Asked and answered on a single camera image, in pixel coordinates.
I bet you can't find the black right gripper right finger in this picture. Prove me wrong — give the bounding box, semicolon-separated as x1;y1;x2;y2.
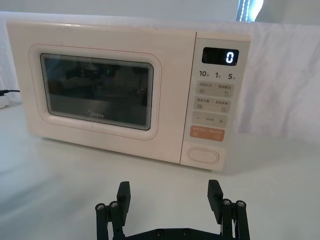
207;179;251;240

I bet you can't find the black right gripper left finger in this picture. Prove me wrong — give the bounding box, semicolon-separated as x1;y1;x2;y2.
94;181;132;240

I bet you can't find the white table cloth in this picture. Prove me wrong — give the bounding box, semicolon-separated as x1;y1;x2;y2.
0;101;320;240

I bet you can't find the cream microwave oven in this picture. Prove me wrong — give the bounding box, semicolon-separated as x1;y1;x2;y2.
5;19;252;174

